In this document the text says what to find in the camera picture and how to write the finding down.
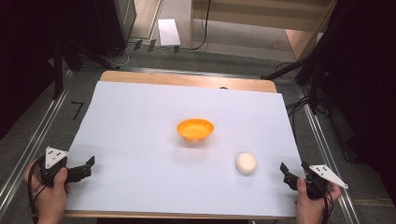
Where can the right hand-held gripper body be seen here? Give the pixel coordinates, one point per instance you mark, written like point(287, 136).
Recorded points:
point(317, 182)

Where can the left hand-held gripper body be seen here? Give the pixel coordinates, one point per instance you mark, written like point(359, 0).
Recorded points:
point(53, 161)

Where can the person's right hand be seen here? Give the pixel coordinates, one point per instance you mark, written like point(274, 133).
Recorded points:
point(308, 208)

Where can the person's left hand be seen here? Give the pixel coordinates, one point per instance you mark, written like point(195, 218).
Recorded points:
point(51, 199)

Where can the white round bun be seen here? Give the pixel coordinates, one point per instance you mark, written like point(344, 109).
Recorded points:
point(246, 163)

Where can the white paper sheet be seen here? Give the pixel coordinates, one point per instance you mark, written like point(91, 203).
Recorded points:
point(140, 155)

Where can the black metal stand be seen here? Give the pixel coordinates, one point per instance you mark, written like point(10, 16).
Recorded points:
point(58, 68)
point(314, 77)

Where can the orange bowl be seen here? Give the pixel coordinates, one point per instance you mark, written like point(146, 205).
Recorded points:
point(195, 129)

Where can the wooden table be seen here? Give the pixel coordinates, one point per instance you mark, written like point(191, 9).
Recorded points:
point(186, 79)

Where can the dark cabinet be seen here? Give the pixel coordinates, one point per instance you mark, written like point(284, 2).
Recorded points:
point(116, 25)

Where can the white board on floor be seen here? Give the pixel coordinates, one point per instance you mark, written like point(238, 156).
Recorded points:
point(168, 32)

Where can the light wooden furniture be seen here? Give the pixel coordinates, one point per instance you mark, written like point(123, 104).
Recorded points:
point(264, 15)

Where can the metal floor rail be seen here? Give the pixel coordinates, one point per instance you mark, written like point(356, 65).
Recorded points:
point(323, 149)
point(34, 146)

